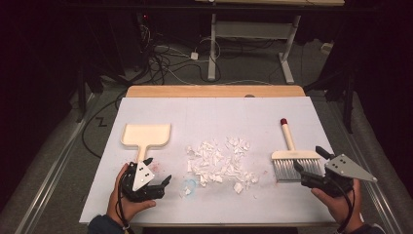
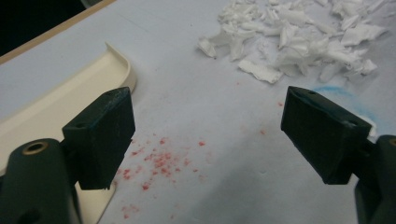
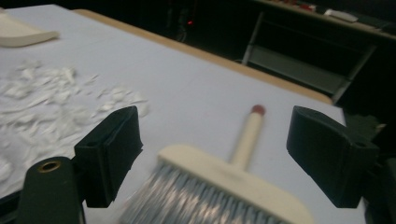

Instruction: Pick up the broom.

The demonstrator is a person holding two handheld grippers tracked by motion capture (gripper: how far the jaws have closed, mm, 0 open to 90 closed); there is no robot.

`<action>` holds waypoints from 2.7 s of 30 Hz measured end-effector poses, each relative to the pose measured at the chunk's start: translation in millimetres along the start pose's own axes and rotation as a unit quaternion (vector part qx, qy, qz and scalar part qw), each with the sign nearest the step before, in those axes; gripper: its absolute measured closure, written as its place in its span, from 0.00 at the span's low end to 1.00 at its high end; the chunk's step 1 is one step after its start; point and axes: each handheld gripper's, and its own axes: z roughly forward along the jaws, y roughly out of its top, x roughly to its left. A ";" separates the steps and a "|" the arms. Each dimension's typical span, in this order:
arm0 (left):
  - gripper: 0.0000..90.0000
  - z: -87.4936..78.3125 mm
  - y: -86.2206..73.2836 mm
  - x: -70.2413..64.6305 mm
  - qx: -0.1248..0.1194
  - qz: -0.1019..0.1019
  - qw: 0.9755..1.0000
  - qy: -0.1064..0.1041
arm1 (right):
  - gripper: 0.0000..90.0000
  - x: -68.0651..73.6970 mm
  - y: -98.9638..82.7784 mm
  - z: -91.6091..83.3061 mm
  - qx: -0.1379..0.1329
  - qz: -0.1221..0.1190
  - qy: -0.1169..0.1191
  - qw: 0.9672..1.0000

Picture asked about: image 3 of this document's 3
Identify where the cream hand brush red tip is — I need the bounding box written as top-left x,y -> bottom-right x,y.
120,105 -> 316,224

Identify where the pile of white paper scraps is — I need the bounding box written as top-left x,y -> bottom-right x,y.
0,59 -> 150,188

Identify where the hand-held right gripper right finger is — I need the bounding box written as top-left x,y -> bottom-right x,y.
286,105 -> 381,209

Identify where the white metal table frame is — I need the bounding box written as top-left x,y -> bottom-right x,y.
241,0 -> 396,105

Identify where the cream plastic dustpan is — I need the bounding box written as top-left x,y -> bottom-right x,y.
0,7 -> 60,49

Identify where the white flat device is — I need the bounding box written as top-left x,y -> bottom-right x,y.
323,8 -> 359,23

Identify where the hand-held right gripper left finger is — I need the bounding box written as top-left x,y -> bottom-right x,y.
74,105 -> 144,209

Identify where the wooden table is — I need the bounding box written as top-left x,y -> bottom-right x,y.
73,8 -> 333,105

